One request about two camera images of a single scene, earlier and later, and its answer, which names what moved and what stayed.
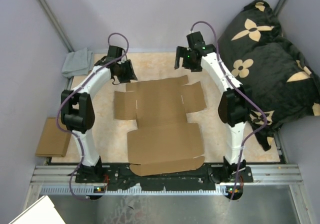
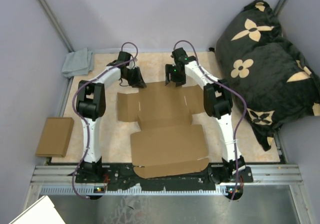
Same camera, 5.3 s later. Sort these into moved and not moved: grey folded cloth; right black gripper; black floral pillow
Moved: right black gripper
Not moved: grey folded cloth; black floral pillow
